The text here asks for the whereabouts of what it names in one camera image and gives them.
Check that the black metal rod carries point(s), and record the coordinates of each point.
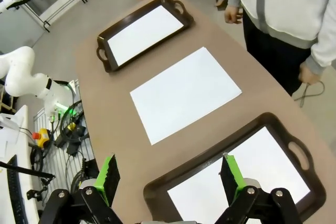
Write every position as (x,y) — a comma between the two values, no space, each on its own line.
(26,170)

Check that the person in grey hoodie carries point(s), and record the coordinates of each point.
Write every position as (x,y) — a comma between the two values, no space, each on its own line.
(278,3)

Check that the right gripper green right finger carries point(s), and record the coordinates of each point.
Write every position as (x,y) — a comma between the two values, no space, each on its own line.
(236,179)

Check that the person's left forearm grey sleeve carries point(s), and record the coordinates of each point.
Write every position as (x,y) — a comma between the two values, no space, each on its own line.
(325,48)

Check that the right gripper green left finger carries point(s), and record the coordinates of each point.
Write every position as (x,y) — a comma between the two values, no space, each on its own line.
(102,182)

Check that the white computer desk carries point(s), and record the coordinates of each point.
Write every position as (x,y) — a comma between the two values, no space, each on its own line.
(26,142)

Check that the white slatted panel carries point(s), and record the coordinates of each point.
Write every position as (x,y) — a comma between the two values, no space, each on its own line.
(57,163)

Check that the black power adapter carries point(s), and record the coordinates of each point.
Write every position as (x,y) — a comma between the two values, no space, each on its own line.
(73,149)

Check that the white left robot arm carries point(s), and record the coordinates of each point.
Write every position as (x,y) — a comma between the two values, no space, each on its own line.
(21,69)

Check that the white A4 paper sheet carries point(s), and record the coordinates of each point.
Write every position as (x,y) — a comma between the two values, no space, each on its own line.
(183,93)
(267,176)
(144,35)

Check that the person's left hand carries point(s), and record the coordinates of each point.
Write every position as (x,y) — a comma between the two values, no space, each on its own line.
(309,74)

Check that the black keyboard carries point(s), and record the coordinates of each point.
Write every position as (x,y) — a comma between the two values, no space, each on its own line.
(15,190)

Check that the brown plastic serving tray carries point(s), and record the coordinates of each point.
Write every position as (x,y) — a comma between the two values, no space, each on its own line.
(103,48)
(157,190)

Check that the yellow emergency stop box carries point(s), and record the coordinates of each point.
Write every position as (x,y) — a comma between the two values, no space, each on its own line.
(43,137)

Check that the wooden frame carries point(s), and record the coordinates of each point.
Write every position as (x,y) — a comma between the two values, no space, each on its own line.
(6,106)

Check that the person's right hand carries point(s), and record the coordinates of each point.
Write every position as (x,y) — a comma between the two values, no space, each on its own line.
(233,14)

